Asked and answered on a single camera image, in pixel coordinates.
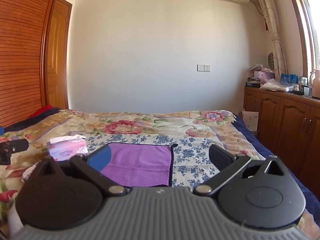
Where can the purple towel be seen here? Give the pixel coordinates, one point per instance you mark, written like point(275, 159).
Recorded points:
point(140, 162)

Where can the red cloth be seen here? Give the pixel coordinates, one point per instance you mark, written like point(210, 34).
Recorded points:
point(41, 111)

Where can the pink thermos jug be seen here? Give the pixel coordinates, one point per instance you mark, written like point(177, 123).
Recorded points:
point(315, 85)

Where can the patterned beige curtain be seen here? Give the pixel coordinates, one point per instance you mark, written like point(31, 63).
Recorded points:
point(271, 20)

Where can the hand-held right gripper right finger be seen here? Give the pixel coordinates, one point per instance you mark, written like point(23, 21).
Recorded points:
point(220, 158)

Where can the slatted wooden wardrobe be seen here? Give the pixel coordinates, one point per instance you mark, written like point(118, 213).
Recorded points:
point(20, 55)

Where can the dark blue blanket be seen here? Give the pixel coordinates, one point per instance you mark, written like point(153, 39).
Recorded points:
point(37, 120)

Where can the white cardboard box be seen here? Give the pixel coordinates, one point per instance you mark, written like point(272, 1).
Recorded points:
point(250, 120)

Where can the blue floral cloth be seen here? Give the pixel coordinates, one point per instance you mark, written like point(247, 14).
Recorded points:
point(190, 155)

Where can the clear plastic bag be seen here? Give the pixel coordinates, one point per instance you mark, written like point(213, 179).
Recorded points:
point(275, 85)

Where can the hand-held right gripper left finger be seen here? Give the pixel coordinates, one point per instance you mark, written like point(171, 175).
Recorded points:
point(100, 157)

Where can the small white bottle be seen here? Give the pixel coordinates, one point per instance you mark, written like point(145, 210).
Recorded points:
point(296, 87)

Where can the grey mesh fan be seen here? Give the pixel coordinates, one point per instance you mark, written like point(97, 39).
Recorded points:
point(270, 60)

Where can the pink box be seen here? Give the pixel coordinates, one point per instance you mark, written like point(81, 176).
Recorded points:
point(262, 76)

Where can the window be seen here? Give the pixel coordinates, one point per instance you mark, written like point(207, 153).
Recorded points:
point(310, 25)

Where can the pink tissue pack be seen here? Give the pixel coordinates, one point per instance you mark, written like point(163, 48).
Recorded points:
point(66, 150)

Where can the wooden cabinet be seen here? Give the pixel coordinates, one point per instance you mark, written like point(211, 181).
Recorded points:
point(287, 120)

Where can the white wall socket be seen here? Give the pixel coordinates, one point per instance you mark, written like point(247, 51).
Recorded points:
point(203, 67)

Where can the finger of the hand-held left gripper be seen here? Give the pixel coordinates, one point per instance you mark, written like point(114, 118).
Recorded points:
point(17, 145)

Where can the red tassel ornament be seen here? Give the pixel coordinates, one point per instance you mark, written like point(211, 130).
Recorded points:
point(266, 25)

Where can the stack of books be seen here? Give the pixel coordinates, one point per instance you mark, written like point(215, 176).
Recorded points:
point(253, 82)

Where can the blue box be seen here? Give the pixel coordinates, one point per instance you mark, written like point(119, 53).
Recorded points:
point(288, 79)

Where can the wooden door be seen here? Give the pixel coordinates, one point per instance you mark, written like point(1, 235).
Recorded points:
point(58, 55)

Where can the floral blanket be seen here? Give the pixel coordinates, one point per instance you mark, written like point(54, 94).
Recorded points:
point(130, 125)

